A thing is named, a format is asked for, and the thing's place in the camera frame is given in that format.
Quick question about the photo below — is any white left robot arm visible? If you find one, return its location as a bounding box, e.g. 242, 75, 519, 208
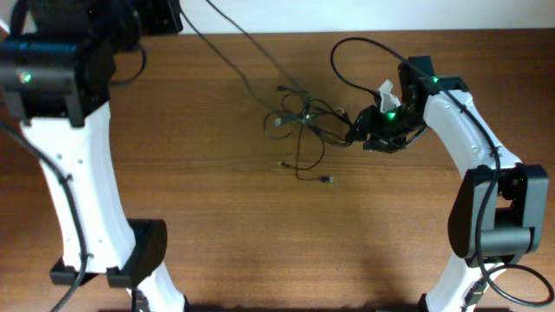
1, 0, 188, 311

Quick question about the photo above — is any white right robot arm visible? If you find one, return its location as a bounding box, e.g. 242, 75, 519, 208
345, 55, 554, 312

